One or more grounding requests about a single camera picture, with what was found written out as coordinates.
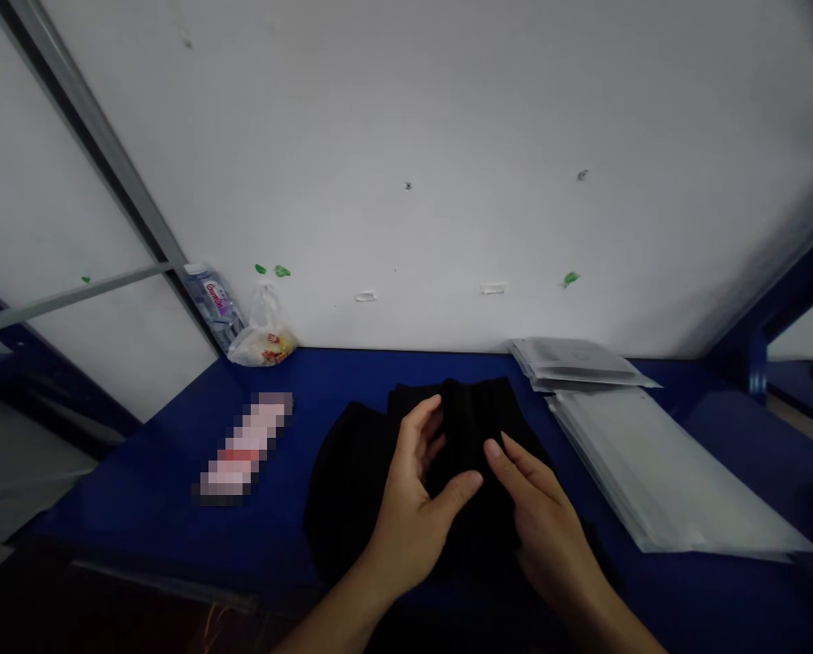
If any clear plastic strip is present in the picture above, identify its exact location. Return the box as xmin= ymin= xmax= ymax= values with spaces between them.
xmin=70 ymin=560 xmax=260 ymax=611

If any clear plastic bag with food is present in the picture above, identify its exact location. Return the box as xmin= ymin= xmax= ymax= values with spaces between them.
xmin=225 ymin=282 xmax=300 ymax=369

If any clear plastic water bottle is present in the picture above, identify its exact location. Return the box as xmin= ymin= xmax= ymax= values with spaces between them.
xmin=182 ymin=262 xmax=249 ymax=355

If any flat dark-edged rectangular object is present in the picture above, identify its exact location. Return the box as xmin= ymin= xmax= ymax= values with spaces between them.
xmin=192 ymin=391 xmax=297 ymax=508

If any blue metal frame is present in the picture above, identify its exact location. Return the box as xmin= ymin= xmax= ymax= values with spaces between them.
xmin=710 ymin=221 xmax=813 ymax=423

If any grey metal frame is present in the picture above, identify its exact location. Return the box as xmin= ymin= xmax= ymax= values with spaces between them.
xmin=0 ymin=0 xmax=243 ymax=359

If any person's right hand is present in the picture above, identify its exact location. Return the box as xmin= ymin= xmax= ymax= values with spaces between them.
xmin=484 ymin=432 xmax=611 ymax=580

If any stack of large clear bags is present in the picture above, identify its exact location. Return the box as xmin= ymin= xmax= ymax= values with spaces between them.
xmin=545 ymin=388 xmax=813 ymax=564

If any black fabric garment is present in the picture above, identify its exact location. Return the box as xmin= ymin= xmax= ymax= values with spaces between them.
xmin=302 ymin=378 xmax=622 ymax=614

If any stack of small printed bags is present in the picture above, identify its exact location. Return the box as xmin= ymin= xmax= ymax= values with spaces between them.
xmin=506 ymin=336 xmax=663 ymax=394

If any person's left hand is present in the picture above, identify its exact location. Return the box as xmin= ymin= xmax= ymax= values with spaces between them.
xmin=359 ymin=393 xmax=484 ymax=595

